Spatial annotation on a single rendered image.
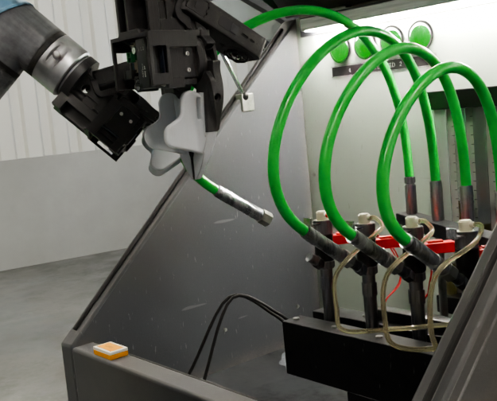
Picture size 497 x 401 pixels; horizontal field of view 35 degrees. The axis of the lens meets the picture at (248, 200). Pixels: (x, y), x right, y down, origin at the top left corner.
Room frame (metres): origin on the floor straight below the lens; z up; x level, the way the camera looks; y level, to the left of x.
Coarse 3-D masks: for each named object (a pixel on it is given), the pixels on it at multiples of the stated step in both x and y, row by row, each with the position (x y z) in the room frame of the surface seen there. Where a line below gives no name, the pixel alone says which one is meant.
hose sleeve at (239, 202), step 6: (222, 186) 1.10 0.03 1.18; (216, 192) 1.09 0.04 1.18; (222, 192) 1.09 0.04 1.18; (228, 192) 1.10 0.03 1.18; (222, 198) 1.09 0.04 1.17; (228, 198) 1.10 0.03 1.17; (234, 198) 1.10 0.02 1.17; (240, 198) 1.11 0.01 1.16; (234, 204) 1.10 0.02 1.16; (240, 204) 1.10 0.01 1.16; (246, 204) 1.11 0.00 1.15; (252, 204) 1.11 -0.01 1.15; (240, 210) 1.11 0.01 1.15; (246, 210) 1.11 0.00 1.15; (252, 210) 1.11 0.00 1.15; (258, 210) 1.11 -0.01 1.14; (252, 216) 1.11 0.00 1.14; (258, 216) 1.11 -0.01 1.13
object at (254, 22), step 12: (276, 12) 1.14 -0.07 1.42; (288, 12) 1.15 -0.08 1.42; (300, 12) 1.15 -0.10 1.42; (312, 12) 1.16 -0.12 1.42; (324, 12) 1.17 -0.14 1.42; (336, 12) 1.18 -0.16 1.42; (252, 24) 1.12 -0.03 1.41; (348, 24) 1.19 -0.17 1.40; (372, 48) 1.20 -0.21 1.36; (384, 72) 1.21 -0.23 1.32; (396, 84) 1.22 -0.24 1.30; (396, 96) 1.22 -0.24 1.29; (408, 132) 1.22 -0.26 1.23; (408, 144) 1.22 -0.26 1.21; (408, 156) 1.22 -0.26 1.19; (408, 168) 1.22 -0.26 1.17; (204, 180) 1.08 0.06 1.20; (408, 180) 1.22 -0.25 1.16
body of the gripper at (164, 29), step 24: (120, 0) 0.79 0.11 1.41; (144, 0) 0.79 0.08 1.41; (168, 0) 0.80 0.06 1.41; (120, 24) 0.79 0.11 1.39; (144, 24) 0.79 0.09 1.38; (168, 24) 0.79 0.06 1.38; (192, 24) 0.81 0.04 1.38; (120, 48) 0.81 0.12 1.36; (144, 48) 0.76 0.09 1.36; (168, 48) 0.77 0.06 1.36; (192, 48) 0.79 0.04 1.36; (144, 72) 0.77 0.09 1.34; (168, 72) 0.77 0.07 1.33; (192, 72) 0.79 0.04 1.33
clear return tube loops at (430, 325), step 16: (432, 224) 0.95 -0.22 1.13; (480, 224) 0.90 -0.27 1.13; (352, 256) 0.96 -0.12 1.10; (400, 256) 0.90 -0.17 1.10; (336, 272) 0.94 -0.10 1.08; (384, 288) 0.87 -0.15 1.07; (432, 288) 0.82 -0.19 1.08; (336, 304) 0.94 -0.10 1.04; (384, 304) 0.87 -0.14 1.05; (432, 304) 0.82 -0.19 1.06; (336, 320) 0.93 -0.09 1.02; (384, 320) 0.87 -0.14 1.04; (432, 320) 0.82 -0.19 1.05; (432, 336) 0.82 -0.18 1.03
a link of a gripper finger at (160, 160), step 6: (144, 132) 1.05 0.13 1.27; (144, 138) 1.05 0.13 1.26; (156, 150) 1.05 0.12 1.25; (162, 150) 1.05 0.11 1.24; (156, 156) 1.05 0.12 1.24; (162, 156) 1.05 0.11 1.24; (168, 156) 1.05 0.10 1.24; (174, 156) 1.05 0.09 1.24; (180, 156) 1.05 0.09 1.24; (150, 162) 1.05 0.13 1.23; (156, 162) 1.05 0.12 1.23; (162, 162) 1.05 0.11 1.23; (168, 162) 1.05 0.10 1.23; (174, 162) 1.05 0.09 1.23; (156, 168) 1.04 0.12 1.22; (162, 168) 1.04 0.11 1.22
